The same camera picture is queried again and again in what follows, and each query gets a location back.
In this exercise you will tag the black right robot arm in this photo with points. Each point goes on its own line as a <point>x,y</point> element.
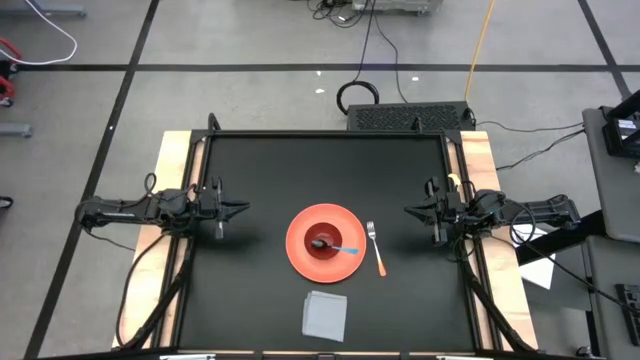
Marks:
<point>530,210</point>

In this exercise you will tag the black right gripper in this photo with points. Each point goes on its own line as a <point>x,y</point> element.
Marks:
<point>452,210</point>

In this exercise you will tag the black device with screen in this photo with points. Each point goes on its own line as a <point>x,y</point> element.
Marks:
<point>622,135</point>

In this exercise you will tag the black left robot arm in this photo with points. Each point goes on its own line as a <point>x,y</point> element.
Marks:
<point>125,210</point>

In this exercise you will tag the orange round plate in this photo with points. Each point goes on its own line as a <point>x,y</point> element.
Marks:
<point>300,260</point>

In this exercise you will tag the black keyboard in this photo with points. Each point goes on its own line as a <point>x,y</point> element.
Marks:
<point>631,310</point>

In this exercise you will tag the grey folded cloth napkin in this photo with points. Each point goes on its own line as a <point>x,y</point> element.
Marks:
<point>325,317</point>

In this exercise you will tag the grey side desk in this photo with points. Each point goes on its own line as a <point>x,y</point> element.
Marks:
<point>612,200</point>

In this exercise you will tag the red cart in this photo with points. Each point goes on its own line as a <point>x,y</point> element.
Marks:
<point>7,87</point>

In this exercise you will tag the grey machine base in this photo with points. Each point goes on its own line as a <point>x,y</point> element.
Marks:
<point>395,5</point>

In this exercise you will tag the black diagonal floor beam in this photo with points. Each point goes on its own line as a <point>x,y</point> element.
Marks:
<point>560,242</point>

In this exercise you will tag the black perforated computer case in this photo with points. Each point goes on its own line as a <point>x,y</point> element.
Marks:
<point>405,116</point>

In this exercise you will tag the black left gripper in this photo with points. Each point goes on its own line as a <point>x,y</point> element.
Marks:
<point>218,210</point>

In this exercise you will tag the black table frame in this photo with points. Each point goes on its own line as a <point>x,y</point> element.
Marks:
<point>330,133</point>

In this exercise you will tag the white paper sheet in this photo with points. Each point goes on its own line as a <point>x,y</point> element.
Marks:
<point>540,272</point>

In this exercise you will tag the yellow tag on frame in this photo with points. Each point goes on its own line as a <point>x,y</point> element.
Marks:
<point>454,179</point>

